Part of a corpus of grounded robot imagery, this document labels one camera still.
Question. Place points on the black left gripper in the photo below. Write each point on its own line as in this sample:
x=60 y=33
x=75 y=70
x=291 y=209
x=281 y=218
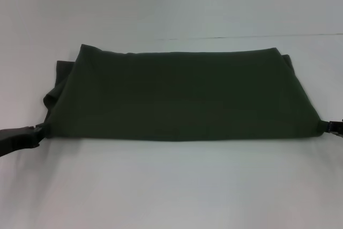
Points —
x=18 y=139

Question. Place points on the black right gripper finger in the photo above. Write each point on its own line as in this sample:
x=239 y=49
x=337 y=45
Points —
x=331 y=127

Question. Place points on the dark green t-shirt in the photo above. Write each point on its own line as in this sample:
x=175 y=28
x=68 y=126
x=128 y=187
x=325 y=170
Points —
x=182 y=92

